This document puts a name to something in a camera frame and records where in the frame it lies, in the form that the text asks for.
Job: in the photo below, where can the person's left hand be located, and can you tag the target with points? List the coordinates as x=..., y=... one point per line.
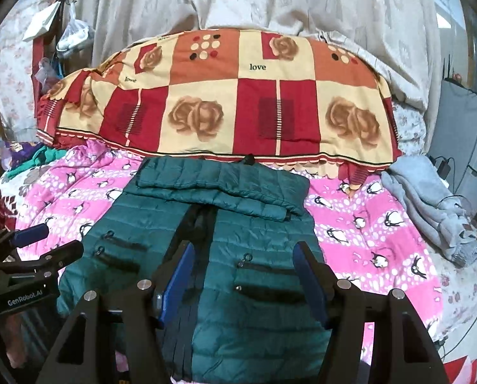
x=16, y=348

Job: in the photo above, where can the red patterned cloth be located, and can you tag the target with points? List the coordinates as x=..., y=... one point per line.
x=462, y=372

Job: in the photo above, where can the white paper bag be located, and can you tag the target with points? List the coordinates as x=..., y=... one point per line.
x=40, y=22

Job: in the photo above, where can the red orange rose quilt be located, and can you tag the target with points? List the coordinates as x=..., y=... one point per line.
x=206, y=100

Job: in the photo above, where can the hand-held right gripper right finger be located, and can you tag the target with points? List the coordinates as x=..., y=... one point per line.
x=310, y=284

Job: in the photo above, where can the pink penguin blanket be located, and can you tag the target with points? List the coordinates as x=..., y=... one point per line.
x=374, y=224

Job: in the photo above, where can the grey sweat garment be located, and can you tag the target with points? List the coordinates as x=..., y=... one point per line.
x=418, y=192

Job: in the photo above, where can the floral pink curtain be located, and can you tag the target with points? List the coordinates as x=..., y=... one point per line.
x=14, y=72

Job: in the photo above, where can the red wooden frame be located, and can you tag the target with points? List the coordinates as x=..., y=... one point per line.
x=38, y=72

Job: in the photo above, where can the black charger adapter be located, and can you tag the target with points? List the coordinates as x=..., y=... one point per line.
x=444, y=166

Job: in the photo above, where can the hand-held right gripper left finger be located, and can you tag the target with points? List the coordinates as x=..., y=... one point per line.
x=178, y=284

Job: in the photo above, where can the purple cloth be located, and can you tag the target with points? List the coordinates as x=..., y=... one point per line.
x=16, y=150

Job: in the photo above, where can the white plastic bag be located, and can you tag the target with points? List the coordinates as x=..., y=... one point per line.
x=72, y=34

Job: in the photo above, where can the floral bed sheet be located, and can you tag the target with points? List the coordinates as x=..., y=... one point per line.
x=462, y=300

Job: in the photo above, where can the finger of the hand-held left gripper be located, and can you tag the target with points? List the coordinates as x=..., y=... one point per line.
x=30, y=235
x=62, y=254

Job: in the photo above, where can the green cloth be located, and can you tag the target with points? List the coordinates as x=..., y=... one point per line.
x=38, y=158

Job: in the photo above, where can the clear plastic bag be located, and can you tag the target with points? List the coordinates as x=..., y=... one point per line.
x=46, y=76

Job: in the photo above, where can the green puffer jacket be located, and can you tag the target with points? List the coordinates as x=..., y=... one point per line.
x=254, y=244

